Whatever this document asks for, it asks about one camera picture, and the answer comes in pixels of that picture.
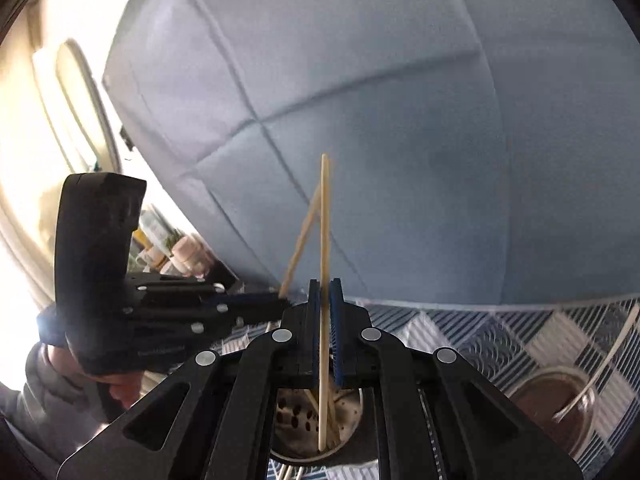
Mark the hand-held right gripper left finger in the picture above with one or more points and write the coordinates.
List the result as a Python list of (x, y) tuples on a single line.
[(315, 320)]

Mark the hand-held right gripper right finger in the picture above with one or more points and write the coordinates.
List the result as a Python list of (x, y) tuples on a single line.
[(337, 330)]

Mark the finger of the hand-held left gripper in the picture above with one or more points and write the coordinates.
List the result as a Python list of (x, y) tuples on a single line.
[(225, 320), (250, 301)]

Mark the long bamboo chopstick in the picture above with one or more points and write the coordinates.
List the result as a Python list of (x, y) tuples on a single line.
[(300, 245), (325, 220)]

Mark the black metal tumbler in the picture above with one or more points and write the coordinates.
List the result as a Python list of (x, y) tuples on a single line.
[(347, 430)]

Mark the person's left forearm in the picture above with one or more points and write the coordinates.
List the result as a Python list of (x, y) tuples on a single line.
[(45, 402)]

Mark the person's left hand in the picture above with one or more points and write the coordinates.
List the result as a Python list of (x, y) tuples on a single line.
[(125, 392)]

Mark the assorted toiletry bottles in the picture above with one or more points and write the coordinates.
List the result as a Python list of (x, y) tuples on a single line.
[(152, 240)]

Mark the pink ceramic jar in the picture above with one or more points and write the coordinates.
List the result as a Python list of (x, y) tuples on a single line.
[(187, 254)]

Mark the blue white patterned tablecloth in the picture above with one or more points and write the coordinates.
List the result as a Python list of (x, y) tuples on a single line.
[(450, 330)]

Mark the black backdrop clip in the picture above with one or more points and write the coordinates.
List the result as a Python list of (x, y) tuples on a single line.
[(125, 138)]

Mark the metal bowl with brown sauce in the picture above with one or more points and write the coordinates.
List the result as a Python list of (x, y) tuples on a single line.
[(540, 395)]

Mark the blue-grey backdrop cloth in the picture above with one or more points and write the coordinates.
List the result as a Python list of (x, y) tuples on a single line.
[(375, 110)]

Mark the white spoon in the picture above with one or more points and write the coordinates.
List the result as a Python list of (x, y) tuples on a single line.
[(575, 402)]

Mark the oval wall mirror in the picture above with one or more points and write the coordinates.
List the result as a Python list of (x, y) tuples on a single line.
[(80, 110)]

